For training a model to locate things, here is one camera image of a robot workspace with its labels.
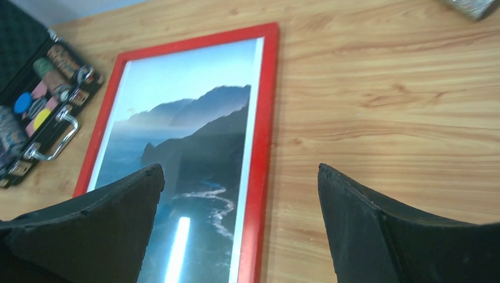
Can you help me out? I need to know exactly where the dark green chip roll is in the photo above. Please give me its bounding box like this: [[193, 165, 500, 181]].
[[33, 57, 73, 102]]

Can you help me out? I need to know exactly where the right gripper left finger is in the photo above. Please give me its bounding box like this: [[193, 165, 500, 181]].
[[1, 164, 165, 282]]

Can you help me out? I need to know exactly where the black foam-lined case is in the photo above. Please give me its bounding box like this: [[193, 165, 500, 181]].
[[1, 1, 103, 189]]

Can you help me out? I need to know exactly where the yellow round chip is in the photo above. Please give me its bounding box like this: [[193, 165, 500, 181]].
[[32, 108, 52, 131]]

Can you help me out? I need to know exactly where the purple poker chip roll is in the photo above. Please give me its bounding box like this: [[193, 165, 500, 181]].
[[1, 106, 29, 156]]

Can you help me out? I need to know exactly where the pink card box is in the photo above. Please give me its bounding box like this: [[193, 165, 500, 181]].
[[20, 81, 59, 137]]

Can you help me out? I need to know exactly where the brown poker chip roll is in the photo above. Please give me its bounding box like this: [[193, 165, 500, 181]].
[[47, 44, 90, 83]]

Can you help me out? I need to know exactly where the blue round chip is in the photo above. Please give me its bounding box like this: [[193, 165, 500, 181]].
[[13, 92, 33, 114]]

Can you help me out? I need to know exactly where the glitter-filled clear tube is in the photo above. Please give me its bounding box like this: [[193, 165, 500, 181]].
[[443, 0, 499, 21]]

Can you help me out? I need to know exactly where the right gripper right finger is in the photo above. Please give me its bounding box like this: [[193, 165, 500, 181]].
[[317, 163, 499, 282]]

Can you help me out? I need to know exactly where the seascape photo print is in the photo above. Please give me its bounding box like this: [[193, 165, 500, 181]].
[[87, 37, 264, 282]]

